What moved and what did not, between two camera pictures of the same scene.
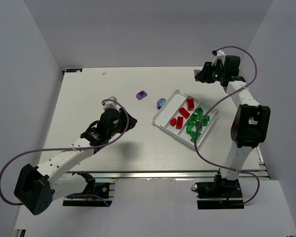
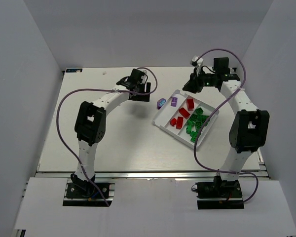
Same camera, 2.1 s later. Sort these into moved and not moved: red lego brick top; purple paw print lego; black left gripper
Moved: black left gripper
Not moved: purple paw print lego; red lego brick top
